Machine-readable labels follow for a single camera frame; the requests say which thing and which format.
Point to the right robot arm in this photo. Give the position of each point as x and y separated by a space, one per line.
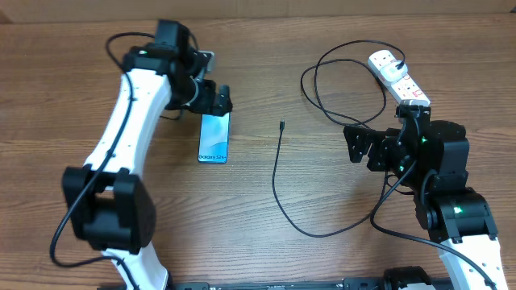
430 157

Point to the white charger plug adapter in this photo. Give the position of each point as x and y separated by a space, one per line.
394 72

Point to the blue Galaxy smartphone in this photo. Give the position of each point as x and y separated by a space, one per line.
214 139

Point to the white power strip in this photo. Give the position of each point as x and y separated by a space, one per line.
405 91

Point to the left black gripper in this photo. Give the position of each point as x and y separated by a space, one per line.
204 103

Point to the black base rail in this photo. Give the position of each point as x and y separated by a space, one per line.
345 284

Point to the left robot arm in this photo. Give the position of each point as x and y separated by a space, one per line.
108 204

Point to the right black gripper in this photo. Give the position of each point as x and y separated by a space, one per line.
380 142

